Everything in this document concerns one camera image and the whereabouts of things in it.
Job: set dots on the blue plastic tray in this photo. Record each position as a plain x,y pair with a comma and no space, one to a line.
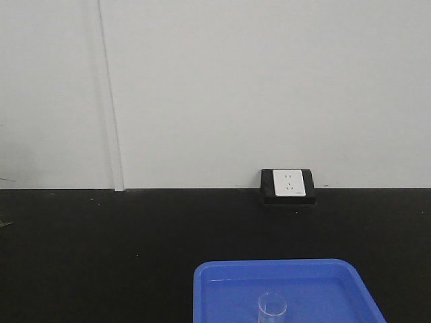
316,290

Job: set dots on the clear glass beaker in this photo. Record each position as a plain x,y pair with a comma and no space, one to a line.
272,308

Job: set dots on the black and white power socket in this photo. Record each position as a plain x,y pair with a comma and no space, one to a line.
287,187

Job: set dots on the white wall trim strip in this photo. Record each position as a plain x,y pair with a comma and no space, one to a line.
109,113

